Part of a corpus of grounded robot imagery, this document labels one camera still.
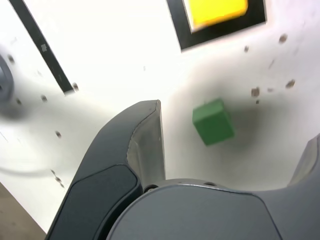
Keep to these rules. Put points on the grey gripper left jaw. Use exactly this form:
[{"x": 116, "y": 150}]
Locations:
[{"x": 107, "y": 162}]

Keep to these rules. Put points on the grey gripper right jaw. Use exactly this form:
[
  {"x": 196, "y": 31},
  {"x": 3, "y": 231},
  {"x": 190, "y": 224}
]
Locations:
[{"x": 225, "y": 215}]

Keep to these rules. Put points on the green cube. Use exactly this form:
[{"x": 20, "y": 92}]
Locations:
[{"x": 212, "y": 122}]

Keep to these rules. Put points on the yellow cube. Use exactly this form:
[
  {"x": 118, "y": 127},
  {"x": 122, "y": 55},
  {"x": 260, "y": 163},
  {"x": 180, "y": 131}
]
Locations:
[{"x": 215, "y": 12}]

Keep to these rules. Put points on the black tape square outline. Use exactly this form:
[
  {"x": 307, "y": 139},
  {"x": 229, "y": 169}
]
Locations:
[{"x": 185, "y": 42}]

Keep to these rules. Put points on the black tape strip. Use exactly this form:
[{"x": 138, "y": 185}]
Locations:
[{"x": 37, "y": 32}]

